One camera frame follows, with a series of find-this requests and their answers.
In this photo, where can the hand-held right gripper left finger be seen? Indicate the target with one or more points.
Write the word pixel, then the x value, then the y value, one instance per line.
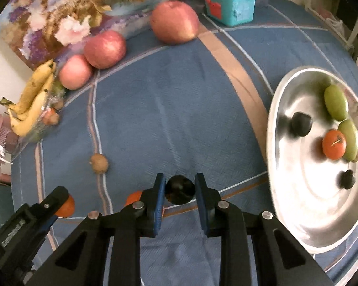
pixel 158 205

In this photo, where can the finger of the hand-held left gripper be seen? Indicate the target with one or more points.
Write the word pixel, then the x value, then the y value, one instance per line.
pixel 52 205

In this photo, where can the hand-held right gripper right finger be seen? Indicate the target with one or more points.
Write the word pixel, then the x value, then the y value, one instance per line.
pixel 201 205

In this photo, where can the dark plum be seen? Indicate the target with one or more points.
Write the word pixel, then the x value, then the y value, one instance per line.
pixel 347 179
pixel 301 124
pixel 180 189

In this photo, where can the stainless steel plate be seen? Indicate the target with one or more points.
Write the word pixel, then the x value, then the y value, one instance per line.
pixel 301 199

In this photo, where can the orange tangerine with stem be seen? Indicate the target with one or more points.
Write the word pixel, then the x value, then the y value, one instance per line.
pixel 332 146

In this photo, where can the green jujube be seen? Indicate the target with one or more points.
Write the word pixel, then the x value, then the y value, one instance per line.
pixel 350 140
pixel 335 102

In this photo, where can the pink bouquet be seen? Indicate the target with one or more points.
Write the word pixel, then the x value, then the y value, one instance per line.
pixel 0 146

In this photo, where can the clear plastic fruit bag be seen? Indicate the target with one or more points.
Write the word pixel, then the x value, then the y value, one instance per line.
pixel 49 119

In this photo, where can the yellow banana bunch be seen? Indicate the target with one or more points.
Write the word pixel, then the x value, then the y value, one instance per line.
pixel 26 119

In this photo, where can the pink apple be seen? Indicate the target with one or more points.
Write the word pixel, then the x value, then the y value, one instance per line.
pixel 75 72

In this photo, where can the large red apple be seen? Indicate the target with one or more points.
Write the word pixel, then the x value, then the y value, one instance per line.
pixel 174 22

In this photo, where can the flower painting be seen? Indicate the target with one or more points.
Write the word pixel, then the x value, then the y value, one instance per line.
pixel 77 12

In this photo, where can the teal house-shaped box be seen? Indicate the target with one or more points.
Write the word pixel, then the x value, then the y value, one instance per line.
pixel 229 3

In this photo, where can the white plastic bag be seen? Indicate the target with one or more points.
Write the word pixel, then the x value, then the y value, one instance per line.
pixel 334 22

